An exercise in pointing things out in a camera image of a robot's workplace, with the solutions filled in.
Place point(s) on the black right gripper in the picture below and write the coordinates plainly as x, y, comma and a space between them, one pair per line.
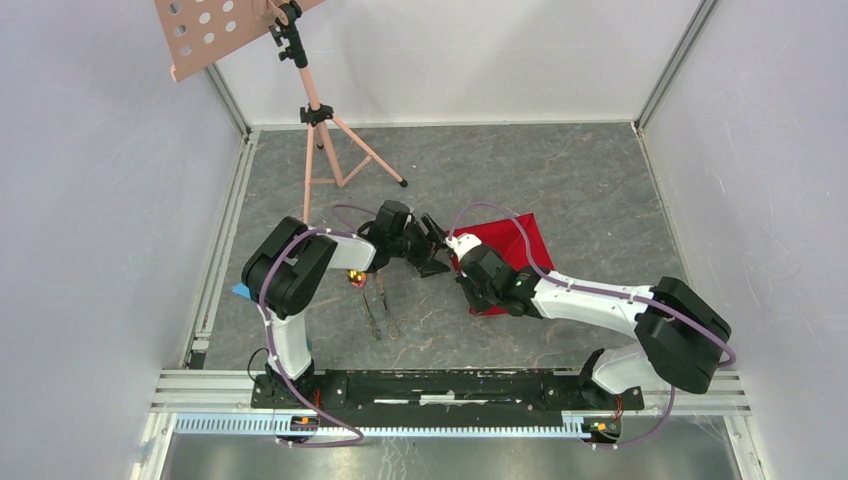
474, 302

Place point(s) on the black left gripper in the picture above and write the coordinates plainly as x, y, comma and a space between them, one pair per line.
424, 265

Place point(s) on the red cloth napkin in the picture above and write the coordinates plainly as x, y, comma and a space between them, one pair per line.
520, 243

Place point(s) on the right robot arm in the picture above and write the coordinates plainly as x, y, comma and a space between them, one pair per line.
678, 339

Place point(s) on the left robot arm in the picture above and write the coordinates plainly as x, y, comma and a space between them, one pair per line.
283, 274

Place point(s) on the iridescent spoon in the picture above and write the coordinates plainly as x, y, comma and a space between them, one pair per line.
357, 278

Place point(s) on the blue and cream block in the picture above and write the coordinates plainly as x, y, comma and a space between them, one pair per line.
241, 290

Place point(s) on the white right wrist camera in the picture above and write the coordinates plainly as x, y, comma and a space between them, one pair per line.
461, 245

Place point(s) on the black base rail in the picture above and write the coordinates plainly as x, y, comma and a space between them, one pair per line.
444, 398

